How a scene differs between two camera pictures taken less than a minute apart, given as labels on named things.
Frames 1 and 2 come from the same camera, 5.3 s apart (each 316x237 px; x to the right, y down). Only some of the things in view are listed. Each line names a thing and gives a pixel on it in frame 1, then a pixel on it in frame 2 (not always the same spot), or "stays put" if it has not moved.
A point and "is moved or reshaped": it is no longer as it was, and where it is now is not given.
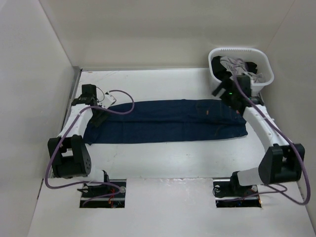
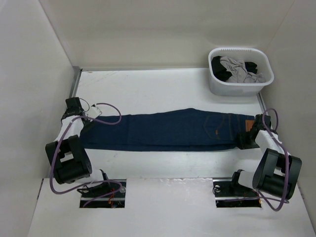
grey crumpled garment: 238,66 stays put
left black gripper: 97,120 -> 87,121
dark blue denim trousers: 175,120 is moved or reshaped
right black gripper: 223,84 -> 243,144
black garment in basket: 220,73 stays put
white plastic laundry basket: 253,55 stays put
